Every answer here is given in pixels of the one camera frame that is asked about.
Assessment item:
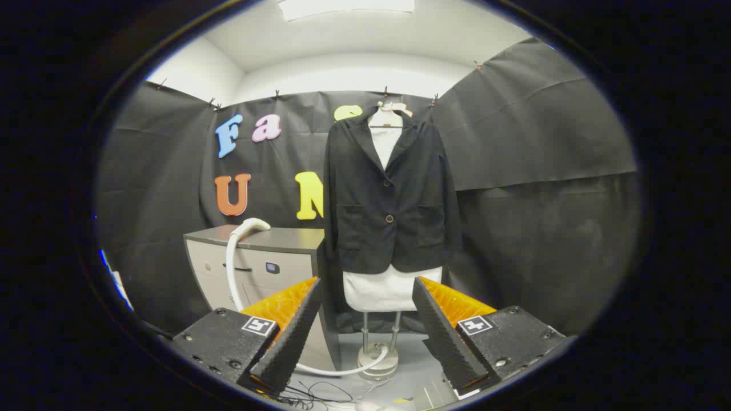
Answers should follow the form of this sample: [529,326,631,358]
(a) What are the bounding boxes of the black backdrop cloth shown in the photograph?
[97,37,640,337]

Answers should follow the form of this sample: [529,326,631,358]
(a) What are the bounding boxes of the grey cabinet with dark top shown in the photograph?
[183,224,342,372]

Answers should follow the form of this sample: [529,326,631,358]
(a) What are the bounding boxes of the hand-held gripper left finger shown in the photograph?
[171,276,322,398]

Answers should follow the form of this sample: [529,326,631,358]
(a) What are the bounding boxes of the ceiling light panel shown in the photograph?
[278,0,416,22]

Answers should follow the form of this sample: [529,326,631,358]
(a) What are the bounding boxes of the black blazer jacket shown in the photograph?
[324,106,462,275]

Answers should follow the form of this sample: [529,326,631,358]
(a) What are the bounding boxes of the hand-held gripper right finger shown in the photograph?
[412,276,572,396]

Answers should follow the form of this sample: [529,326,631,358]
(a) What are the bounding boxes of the black floor cables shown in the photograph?
[280,380,356,409]

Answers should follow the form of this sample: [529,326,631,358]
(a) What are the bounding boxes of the garment steamer base with poles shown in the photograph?
[358,311,401,381]

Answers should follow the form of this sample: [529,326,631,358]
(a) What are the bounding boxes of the white padded ironing board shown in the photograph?
[343,127,443,313]

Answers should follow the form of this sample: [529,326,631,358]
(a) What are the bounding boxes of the white plastic hanger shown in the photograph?
[368,102,413,129]

